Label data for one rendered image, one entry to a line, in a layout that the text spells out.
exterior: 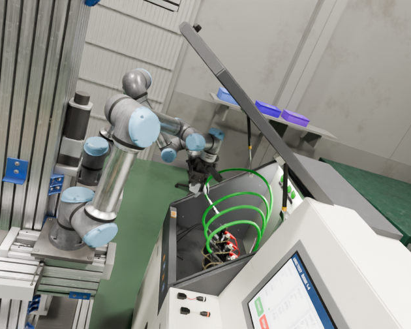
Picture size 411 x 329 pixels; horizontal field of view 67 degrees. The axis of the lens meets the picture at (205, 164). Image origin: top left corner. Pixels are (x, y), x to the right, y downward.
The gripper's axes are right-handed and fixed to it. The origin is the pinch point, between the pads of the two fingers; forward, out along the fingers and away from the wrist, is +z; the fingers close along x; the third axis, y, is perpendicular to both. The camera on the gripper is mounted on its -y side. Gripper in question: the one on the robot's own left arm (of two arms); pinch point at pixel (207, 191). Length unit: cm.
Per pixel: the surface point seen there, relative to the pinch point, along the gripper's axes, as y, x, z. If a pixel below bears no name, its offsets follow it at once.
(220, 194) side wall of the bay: 1.8, -24.2, 2.9
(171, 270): 14.6, 28.8, 31.8
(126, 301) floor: 102, -37, 63
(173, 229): 23.6, 4.0, 15.4
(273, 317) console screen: -34, 54, 46
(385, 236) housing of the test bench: -76, 7, 37
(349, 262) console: -62, 60, 31
